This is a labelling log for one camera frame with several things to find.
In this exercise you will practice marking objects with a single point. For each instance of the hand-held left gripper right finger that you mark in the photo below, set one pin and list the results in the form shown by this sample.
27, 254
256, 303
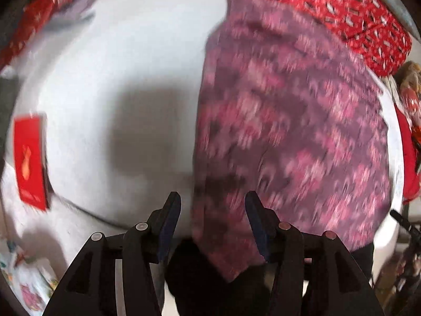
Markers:
259, 228

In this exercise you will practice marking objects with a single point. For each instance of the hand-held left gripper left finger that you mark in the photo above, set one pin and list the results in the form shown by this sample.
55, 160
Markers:
168, 228

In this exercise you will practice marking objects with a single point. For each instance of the pink patterned small garment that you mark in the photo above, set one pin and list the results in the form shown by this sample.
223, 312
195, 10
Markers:
289, 131

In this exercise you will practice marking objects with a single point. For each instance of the white table cover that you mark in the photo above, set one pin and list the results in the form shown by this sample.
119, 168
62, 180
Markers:
115, 105

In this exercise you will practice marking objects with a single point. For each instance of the black tripod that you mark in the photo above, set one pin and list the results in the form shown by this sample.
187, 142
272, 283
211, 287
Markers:
406, 253

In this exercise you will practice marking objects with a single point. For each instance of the colourful printed cloth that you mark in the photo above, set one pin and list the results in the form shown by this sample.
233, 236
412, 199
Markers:
24, 283

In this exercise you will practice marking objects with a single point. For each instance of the red envelope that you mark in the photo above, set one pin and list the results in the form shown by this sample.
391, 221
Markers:
30, 161

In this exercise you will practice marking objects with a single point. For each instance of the doll in red dress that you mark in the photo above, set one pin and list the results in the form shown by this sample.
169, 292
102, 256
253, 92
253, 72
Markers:
410, 105

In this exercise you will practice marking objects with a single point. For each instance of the red patterned blanket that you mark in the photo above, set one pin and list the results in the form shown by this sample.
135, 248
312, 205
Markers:
329, 3

